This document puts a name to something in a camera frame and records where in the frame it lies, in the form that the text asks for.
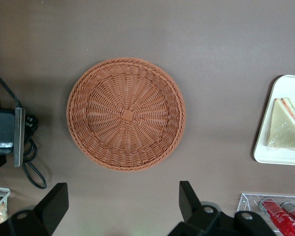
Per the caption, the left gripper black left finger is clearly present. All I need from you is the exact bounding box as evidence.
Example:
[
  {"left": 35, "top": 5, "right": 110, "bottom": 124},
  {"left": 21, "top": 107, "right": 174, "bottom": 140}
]
[{"left": 4, "top": 182, "right": 69, "bottom": 236}]

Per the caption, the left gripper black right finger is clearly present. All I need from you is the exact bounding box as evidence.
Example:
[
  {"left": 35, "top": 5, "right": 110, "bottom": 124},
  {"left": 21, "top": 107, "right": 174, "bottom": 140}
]
[{"left": 171, "top": 181, "right": 227, "bottom": 236}]

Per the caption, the triangle sandwich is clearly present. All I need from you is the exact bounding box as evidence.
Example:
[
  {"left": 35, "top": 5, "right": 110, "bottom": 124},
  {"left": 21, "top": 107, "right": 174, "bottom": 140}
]
[{"left": 267, "top": 97, "right": 295, "bottom": 152}]

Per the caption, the brown round wicker basket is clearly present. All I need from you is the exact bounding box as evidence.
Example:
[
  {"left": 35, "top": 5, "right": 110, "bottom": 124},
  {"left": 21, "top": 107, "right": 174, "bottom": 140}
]
[{"left": 66, "top": 58, "right": 187, "bottom": 172}]

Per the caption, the cream plastic tray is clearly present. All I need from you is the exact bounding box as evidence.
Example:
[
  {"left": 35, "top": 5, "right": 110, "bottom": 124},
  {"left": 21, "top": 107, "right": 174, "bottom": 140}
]
[{"left": 253, "top": 75, "right": 295, "bottom": 165}]

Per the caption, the clear acrylic bottle rack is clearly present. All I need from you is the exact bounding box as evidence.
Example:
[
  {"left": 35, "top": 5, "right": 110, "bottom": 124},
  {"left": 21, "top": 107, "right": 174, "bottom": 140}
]
[{"left": 236, "top": 193, "right": 295, "bottom": 233}]

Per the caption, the grey metal plate box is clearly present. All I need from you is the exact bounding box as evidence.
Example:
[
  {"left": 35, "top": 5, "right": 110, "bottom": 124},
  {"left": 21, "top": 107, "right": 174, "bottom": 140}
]
[{"left": 0, "top": 107, "right": 26, "bottom": 168}]

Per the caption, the black power cable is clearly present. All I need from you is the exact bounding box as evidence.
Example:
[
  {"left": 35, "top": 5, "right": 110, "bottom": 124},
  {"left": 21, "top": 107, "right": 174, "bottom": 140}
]
[{"left": 0, "top": 72, "right": 48, "bottom": 190}]

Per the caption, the white wire rack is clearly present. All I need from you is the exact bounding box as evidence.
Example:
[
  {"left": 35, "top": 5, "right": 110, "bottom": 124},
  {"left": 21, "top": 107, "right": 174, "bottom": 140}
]
[{"left": 0, "top": 186, "right": 11, "bottom": 226}]

